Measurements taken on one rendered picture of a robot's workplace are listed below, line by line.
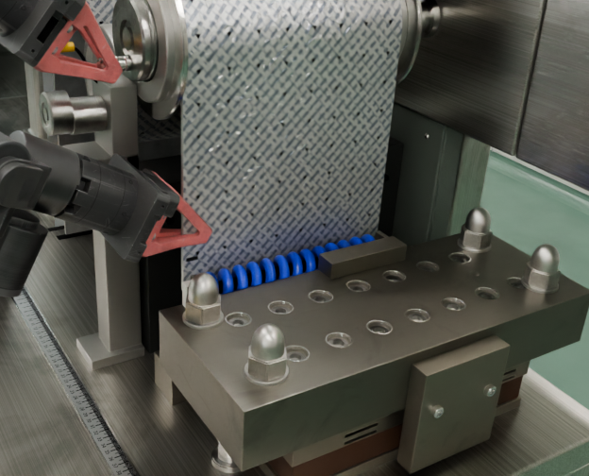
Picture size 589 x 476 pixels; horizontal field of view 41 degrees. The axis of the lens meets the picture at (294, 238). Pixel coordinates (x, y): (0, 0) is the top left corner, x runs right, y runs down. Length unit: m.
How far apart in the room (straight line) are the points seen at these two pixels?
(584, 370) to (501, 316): 1.88
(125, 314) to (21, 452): 0.18
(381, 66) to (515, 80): 0.13
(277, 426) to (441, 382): 0.15
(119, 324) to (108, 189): 0.23
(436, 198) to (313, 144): 0.22
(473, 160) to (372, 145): 0.34
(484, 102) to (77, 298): 0.53
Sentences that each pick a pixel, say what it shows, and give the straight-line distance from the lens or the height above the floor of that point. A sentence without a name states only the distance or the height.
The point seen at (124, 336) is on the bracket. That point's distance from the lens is 0.88.
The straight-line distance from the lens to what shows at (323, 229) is 0.83.
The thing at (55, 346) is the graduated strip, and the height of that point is 0.90.
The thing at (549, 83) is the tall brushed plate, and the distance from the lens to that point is 0.80.
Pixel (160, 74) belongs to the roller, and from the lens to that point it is 0.70.
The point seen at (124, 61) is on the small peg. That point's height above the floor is 1.23.
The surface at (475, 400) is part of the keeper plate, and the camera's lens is 0.76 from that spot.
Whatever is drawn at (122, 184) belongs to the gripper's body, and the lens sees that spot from 0.68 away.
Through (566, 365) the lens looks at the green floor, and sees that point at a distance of 2.64.
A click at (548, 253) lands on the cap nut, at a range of 0.81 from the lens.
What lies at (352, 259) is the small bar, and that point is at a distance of 0.79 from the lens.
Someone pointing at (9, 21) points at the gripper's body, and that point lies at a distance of 0.67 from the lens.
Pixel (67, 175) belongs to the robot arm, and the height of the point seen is 1.17.
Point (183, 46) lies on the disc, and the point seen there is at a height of 1.26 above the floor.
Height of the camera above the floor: 1.42
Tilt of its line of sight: 27 degrees down
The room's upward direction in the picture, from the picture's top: 4 degrees clockwise
